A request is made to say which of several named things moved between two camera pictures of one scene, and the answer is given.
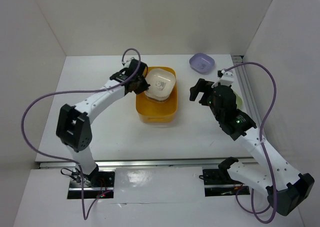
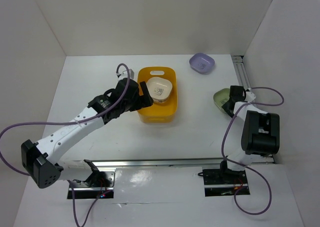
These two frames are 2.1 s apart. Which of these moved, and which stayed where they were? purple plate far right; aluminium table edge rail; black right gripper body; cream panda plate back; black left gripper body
Moved: black right gripper body; cream panda plate back; black left gripper body
Stayed: purple plate far right; aluminium table edge rail
